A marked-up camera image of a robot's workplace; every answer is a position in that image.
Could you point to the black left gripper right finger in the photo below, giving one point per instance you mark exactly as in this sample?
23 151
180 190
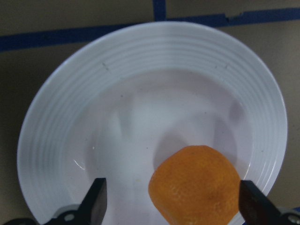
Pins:
256 208

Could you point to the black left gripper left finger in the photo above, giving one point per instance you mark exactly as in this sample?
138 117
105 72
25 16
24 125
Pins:
92 209

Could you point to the orange fruit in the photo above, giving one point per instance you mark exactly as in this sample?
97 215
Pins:
196 186

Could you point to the white ribbed plate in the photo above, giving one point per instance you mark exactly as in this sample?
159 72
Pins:
124 103

